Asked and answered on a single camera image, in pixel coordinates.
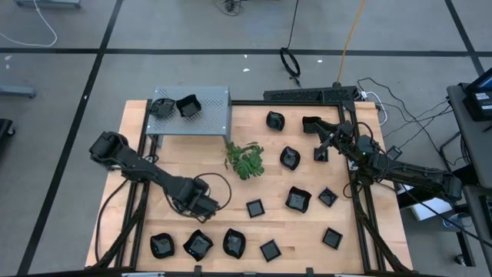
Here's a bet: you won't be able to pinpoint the black perforated metal panel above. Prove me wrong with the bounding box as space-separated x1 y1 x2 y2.
263 85 359 104

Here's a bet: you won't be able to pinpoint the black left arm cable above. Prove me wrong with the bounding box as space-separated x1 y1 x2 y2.
168 172 233 224

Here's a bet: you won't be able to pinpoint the white floor cable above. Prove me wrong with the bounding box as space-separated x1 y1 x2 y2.
0 0 58 48

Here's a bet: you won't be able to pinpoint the small black desk box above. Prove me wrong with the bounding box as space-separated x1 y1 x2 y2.
462 91 492 122

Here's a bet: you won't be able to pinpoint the black coiled hanging cable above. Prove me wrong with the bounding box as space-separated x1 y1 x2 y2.
279 0 302 88

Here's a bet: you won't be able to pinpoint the green plant in white pot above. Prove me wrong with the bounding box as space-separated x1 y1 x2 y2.
224 141 266 181

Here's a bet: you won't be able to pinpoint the grey side desk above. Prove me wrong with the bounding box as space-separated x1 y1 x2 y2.
463 184 492 266
447 82 492 189

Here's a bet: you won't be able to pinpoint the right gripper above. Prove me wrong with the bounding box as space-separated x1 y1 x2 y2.
315 119 362 155

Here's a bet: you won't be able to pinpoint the black left base cable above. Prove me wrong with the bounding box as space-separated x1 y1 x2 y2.
95 179 130 265

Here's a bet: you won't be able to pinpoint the grey perforated metal shelf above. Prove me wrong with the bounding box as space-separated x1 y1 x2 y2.
145 85 234 149

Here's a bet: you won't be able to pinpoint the black floor cables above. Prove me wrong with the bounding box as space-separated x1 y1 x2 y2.
356 76 454 155

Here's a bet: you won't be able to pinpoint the black chair base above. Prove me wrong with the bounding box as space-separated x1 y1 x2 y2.
0 118 16 149

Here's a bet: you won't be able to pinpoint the white box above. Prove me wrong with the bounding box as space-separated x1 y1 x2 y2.
397 180 454 222

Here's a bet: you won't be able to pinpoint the black leaf-shaped mini plate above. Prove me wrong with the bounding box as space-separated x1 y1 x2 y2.
149 232 175 259
222 228 247 259
279 145 301 172
265 111 286 132
148 98 176 118

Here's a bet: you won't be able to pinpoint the black wavy square mini plate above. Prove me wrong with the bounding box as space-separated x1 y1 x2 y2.
301 115 322 135
182 229 214 262
284 186 312 214
175 94 202 118

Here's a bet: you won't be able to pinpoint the large black monitor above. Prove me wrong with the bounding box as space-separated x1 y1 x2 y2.
466 68 492 93

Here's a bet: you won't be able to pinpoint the grey table base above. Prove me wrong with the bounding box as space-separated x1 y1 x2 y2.
14 0 82 9

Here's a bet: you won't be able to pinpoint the tangled black cable bundle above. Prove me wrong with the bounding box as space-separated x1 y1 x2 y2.
213 0 245 17

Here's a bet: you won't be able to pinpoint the yellow hanging cable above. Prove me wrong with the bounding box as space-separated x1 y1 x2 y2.
334 0 366 86

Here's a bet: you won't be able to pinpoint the grey floor bar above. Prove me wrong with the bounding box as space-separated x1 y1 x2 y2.
0 85 38 98

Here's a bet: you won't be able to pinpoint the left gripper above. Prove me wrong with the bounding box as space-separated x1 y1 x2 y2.
177 179 221 222

